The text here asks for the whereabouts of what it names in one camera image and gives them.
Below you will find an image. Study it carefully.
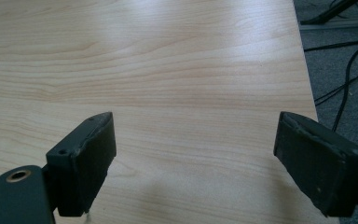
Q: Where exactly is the black stand leg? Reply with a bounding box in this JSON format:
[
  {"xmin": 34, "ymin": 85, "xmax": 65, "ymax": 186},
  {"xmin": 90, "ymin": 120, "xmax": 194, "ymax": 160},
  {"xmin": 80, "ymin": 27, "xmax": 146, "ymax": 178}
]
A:
[{"xmin": 300, "ymin": 0, "xmax": 358, "ymax": 26}]

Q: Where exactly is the straight black floor cable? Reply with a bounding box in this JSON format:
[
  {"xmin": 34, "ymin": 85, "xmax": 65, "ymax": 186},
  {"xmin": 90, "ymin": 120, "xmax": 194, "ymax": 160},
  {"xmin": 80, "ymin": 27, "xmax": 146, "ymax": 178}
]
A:
[{"xmin": 303, "ymin": 37, "xmax": 358, "ymax": 53}]

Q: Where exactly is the thin black floor cable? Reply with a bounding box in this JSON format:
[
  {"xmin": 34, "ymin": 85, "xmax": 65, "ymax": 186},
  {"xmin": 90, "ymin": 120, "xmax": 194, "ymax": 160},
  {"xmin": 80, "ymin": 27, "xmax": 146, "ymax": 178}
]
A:
[{"xmin": 312, "ymin": 63, "xmax": 358, "ymax": 107}]

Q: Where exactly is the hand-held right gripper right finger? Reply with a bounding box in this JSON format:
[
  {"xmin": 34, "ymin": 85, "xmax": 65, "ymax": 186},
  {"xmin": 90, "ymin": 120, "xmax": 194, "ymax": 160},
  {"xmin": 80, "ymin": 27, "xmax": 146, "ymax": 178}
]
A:
[{"xmin": 272, "ymin": 111, "xmax": 358, "ymax": 217}]

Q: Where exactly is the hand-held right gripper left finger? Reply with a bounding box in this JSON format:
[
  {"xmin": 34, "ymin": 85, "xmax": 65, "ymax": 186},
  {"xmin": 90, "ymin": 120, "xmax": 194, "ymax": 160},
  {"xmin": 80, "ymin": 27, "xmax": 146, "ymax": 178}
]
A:
[{"xmin": 46, "ymin": 111, "xmax": 117, "ymax": 217}]

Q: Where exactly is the curved black floor cable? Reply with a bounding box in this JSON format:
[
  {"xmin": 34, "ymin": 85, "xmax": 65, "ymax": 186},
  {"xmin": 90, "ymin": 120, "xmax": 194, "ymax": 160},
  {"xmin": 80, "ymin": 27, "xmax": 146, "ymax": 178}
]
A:
[{"xmin": 331, "ymin": 38, "xmax": 358, "ymax": 133}]

